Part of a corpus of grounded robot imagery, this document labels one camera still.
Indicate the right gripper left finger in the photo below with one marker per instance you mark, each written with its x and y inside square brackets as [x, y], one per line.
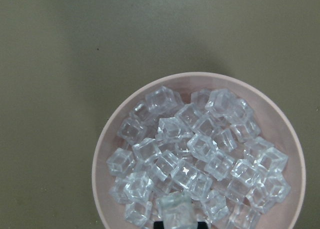
[158, 225]

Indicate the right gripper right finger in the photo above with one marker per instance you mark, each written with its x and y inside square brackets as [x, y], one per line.
[202, 225]

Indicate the clear ice cube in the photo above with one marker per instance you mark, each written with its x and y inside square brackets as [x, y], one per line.
[176, 211]

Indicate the pile of ice cubes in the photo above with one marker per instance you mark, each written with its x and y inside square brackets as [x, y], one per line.
[209, 149]

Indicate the pink bowl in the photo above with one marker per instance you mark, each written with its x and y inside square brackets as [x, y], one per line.
[275, 127]

